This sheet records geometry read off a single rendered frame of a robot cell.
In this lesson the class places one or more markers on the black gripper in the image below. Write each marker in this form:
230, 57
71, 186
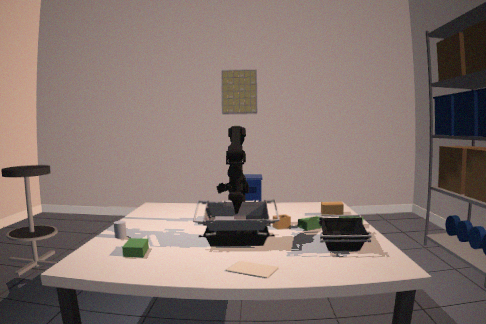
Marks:
236, 196

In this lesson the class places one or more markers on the grey cylinder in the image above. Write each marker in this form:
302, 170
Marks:
120, 229

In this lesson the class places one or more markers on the small brown open box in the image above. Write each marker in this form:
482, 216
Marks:
283, 223

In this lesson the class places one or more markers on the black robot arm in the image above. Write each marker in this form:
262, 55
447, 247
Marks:
234, 157

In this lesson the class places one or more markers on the brown rectangular block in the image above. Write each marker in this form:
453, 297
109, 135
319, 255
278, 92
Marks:
332, 208

